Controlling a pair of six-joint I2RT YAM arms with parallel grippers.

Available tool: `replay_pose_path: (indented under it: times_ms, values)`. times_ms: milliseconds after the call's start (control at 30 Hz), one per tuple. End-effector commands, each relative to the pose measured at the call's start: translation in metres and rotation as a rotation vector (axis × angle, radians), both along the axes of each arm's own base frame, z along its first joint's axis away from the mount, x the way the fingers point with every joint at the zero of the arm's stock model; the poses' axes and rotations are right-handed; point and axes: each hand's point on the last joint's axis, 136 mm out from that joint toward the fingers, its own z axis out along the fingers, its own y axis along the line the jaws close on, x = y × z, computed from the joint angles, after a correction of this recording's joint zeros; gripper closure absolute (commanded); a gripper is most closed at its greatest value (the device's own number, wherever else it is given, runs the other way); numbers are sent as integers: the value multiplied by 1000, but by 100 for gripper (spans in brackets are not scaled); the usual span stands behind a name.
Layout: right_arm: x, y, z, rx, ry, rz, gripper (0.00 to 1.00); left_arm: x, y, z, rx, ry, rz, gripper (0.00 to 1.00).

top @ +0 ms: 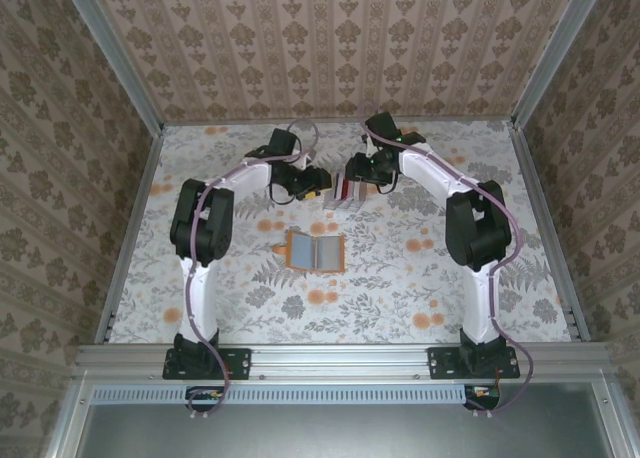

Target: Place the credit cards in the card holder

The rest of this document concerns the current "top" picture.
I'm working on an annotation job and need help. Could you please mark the clear acrylic card stand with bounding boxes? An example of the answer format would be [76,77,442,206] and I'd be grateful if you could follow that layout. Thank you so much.
[323,170,370,210]

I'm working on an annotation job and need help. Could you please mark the orange leather card holder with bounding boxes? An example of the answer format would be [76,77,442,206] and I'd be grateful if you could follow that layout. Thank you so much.
[272,230,346,274]

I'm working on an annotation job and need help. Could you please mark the floral table cover sheet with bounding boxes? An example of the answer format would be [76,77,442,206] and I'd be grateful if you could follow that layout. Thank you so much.
[108,122,574,345]

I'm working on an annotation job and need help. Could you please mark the aluminium mounting beam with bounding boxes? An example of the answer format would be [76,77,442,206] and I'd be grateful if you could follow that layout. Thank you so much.
[74,342,615,380]

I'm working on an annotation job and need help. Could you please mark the grey sheet metal panel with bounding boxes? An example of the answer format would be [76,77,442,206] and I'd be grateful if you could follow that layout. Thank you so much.
[74,402,617,458]

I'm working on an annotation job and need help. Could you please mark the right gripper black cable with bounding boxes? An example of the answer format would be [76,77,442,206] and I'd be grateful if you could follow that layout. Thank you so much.
[374,175,402,196]

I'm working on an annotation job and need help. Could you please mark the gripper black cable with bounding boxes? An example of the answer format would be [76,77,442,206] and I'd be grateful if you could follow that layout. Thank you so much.
[268,185,302,207]
[374,175,402,196]

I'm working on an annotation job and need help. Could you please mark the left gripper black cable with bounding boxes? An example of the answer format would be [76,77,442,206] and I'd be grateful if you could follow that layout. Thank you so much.
[268,185,302,207]

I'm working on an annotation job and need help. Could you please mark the thin aluminium cross rail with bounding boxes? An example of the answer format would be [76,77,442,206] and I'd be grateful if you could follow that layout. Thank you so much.
[162,119,516,128]

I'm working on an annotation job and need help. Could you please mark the aluminium side rail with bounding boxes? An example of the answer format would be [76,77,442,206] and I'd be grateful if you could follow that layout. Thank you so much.
[93,125,166,344]
[513,122,592,344]

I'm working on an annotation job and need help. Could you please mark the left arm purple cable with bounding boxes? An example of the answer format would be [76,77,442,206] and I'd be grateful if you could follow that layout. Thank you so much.
[184,119,321,422]

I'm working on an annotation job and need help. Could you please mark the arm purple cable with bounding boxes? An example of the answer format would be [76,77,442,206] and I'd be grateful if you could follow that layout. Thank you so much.
[360,100,535,420]
[184,119,321,422]

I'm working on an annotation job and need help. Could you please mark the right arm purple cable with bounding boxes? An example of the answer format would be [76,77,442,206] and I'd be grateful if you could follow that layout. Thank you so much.
[360,100,535,420]

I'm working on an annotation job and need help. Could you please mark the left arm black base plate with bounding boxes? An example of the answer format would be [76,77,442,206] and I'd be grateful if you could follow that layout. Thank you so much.
[162,346,252,381]

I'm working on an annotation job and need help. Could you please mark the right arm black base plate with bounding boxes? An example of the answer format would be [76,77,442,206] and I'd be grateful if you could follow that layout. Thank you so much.
[428,346,521,381]

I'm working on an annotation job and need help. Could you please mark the aluminium frame post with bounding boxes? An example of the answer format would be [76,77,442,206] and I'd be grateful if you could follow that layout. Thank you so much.
[512,0,609,129]
[62,0,166,132]

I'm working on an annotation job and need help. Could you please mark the slotted grey cable duct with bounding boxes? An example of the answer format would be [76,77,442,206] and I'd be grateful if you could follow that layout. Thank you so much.
[92,383,501,405]

